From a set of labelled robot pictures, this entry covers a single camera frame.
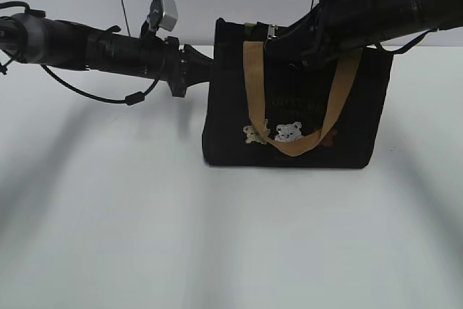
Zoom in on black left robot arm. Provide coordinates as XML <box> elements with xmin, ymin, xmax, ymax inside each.
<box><xmin>1</xmin><ymin>0</ymin><xmax>213</xmax><ymax>106</ymax></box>

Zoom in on black tote bag tan handles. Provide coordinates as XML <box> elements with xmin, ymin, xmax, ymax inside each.
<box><xmin>202</xmin><ymin>19</ymin><xmax>393</xmax><ymax>169</ymax></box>

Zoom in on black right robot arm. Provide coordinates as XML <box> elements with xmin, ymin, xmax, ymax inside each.
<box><xmin>264</xmin><ymin>0</ymin><xmax>462</xmax><ymax>67</ymax></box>

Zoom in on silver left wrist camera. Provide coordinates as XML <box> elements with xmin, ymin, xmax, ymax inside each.
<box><xmin>147</xmin><ymin>0</ymin><xmax>178</xmax><ymax>33</ymax></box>

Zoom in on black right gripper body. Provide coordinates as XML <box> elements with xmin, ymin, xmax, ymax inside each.
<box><xmin>269</xmin><ymin>0</ymin><xmax>362</xmax><ymax>71</ymax></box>

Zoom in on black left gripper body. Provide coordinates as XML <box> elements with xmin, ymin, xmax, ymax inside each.
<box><xmin>165</xmin><ymin>36</ymin><xmax>213</xmax><ymax>98</ymax></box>

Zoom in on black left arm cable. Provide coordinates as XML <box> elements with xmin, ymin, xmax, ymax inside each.
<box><xmin>40</xmin><ymin>64</ymin><xmax>160</xmax><ymax>107</ymax></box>

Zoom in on silver zipper pull with ring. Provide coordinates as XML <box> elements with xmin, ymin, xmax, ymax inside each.
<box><xmin>267</xmin><ymin>24</ymin><xmax>278</xmax><ymax>41</ymax></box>

